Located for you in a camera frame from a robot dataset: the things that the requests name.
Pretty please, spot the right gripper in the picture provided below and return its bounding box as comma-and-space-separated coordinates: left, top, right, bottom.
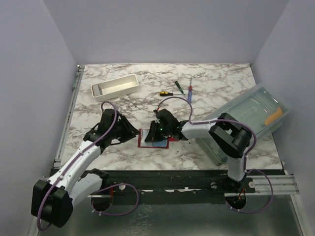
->
145, 120, 172, 143

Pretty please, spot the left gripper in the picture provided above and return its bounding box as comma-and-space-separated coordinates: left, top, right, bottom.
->
111, 116, 141, 143

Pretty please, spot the red card holder wallet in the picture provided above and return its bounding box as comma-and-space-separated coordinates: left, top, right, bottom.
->
138, 129, 178, 149

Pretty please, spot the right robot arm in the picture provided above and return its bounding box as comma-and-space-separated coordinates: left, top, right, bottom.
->
144, 109, 257, 193

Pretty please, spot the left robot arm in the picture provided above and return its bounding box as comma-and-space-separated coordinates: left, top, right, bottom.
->
31, 109, 140, 231

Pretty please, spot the yellow black screwdriver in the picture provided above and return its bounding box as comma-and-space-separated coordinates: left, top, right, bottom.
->
159, 91, 174, 97

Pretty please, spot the white rectangular tray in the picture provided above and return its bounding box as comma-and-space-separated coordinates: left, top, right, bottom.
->
91, 74, 139, 102

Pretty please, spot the blue red screwdriver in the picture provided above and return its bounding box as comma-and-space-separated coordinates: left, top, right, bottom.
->
187, 78, 192, 104

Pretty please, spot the green black screwdriver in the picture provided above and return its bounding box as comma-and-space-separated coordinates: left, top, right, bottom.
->
174, 81, 185, 95

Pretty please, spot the clear plastic storage box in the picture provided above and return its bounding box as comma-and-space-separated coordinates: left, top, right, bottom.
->
201, 84, 292, 170

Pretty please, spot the orange item in box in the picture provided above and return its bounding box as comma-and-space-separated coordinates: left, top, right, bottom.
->
264, 107, 283, 126

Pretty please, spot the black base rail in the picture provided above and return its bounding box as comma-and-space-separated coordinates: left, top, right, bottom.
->
49, 169, 288, 205

